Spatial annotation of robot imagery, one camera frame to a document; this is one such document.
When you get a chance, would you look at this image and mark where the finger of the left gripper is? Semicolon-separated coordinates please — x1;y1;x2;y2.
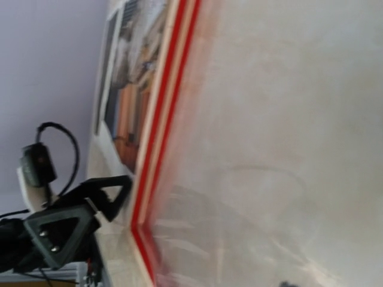
23;204;100;269
53;175;132;222

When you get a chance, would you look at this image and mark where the white photo mat board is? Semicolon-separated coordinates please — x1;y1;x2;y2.
96;1;143;175

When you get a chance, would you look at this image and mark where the cat and books photo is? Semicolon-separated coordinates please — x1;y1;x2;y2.
99;1;170;173

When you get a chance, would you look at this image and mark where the clear acrylic sheet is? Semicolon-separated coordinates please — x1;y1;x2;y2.
151;1;382;286

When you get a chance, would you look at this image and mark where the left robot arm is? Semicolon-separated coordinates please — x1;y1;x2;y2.
1;176;132;273

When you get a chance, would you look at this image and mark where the front aluminium rail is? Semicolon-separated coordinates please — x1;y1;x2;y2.
1;262;90;286

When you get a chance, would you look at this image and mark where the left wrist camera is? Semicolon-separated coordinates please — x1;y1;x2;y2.
17;142;58;213

